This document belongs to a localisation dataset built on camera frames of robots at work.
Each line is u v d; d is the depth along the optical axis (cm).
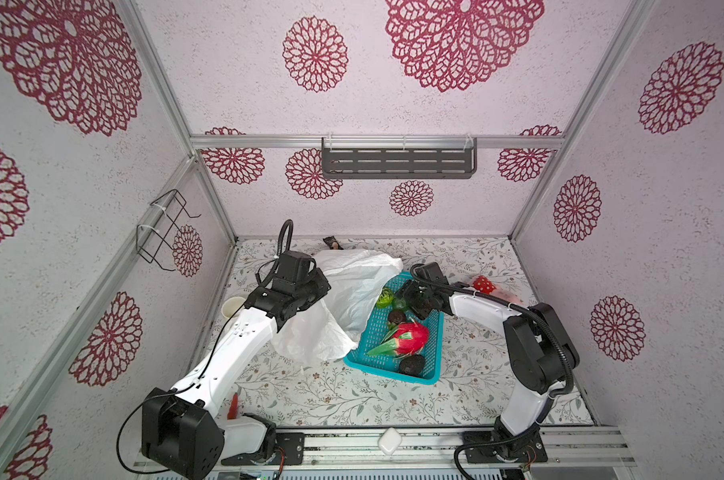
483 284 99
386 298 95
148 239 72
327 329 69
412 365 83
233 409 79
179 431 38
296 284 59
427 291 76
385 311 92
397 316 92
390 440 75
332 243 117
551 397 53
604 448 76
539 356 49
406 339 85
